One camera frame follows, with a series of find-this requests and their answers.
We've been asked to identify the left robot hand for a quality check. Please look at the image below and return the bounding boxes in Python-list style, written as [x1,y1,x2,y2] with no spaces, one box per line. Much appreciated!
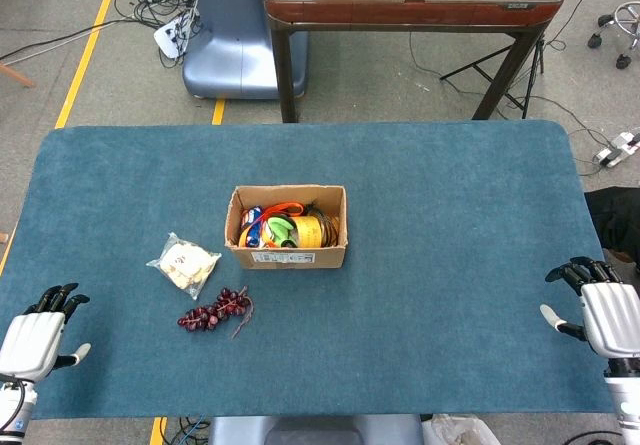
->
[0,282,93,384]

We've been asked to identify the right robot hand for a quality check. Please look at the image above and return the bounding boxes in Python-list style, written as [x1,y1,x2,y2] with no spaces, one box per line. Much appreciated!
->
[539,257,640,376]

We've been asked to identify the dark red grape bunch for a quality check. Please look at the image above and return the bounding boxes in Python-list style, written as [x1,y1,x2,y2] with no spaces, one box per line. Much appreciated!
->
[177,285,255,340]

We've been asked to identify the blue snack packet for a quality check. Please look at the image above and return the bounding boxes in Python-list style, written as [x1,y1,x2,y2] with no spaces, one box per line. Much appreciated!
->
[241,206,265,248]

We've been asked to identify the grey robot torso base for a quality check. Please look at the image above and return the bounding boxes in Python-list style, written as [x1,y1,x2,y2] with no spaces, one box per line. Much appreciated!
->
[207,414,426,445]

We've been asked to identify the white power strip with plugs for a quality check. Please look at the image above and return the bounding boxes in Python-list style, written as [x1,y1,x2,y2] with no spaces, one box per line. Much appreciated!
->
[153,12,197,59]

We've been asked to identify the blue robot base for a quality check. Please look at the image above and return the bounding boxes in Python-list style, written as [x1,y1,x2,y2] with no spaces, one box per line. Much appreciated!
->
[181,0,309,100]

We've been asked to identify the green plastic item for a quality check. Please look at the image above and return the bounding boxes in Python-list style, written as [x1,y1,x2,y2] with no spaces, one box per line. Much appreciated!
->
[264,216,297,248]

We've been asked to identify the rolling stool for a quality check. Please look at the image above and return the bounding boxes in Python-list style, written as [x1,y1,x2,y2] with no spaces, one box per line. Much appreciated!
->
[587,2,640,70]

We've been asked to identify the white plastic bag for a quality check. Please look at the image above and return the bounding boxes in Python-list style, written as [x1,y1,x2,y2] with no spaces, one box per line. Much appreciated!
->
[422,413,501,445]

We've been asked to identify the brown cardboard box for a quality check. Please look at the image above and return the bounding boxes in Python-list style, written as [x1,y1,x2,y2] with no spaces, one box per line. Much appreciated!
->
[224,183,349,271]

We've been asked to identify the yellow cylindrical can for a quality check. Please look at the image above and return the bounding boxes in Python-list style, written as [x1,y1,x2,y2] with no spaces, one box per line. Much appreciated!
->
[291,216,329,249]

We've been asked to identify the black bag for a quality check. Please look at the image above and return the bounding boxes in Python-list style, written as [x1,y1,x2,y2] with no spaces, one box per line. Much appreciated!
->
[583,187,640,265]

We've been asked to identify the tangled black cables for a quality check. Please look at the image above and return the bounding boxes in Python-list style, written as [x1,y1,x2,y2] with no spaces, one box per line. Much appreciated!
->
[67,0,206,69]

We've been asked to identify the black tripod stand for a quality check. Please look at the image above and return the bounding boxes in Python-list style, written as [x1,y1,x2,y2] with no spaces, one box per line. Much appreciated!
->
[439,0,586,120]

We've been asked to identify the clear bag of white snacks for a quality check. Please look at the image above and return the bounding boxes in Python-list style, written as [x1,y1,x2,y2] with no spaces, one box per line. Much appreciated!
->
[145,232,222,301]

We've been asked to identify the brown mahjong table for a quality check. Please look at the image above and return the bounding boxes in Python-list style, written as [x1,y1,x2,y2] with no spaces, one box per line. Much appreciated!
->
[263,0,566,124]

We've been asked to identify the blue table mat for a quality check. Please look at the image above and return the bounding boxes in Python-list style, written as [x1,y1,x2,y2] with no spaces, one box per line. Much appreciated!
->
[0,119,615,420]

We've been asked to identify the wooden leg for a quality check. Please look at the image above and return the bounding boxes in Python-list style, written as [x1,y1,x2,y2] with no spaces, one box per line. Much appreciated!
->
[0,62,37,89]

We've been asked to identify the orange strap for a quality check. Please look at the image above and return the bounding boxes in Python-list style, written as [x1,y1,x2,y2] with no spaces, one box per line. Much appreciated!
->
[237,203,306,249]

